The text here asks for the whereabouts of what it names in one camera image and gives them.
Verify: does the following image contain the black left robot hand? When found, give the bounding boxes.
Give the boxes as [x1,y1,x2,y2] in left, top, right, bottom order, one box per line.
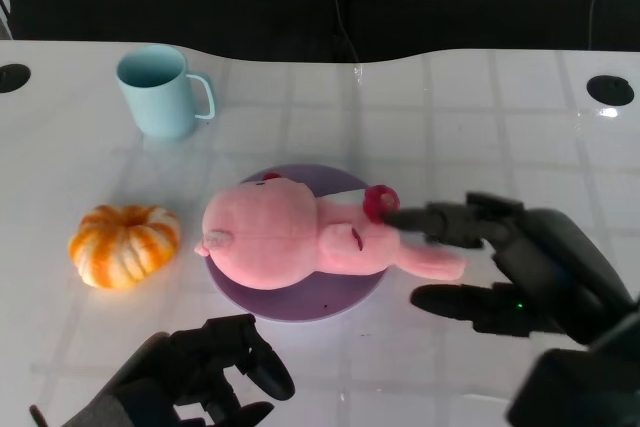
[107,313,296,427]

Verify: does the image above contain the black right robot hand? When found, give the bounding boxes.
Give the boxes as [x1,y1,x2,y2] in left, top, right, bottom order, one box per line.
[382,190,636,348]

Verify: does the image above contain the pink plush doll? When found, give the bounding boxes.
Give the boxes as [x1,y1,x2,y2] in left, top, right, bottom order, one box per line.
[193,171,469,291]

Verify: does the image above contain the lavender round plate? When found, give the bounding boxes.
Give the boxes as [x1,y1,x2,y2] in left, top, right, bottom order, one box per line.
[204,163,389,323]

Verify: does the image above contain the orange white plush pumpkin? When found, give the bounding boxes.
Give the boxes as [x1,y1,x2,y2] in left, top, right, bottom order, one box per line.
[68,204,181,291]

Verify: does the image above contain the black table grommet hole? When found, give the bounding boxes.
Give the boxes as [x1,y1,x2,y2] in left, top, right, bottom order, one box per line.
[585,74,635,107]
[0,63,32,94]

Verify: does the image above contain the mint green mug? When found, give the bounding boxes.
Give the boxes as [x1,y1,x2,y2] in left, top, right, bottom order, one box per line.
[115,44,218,141]

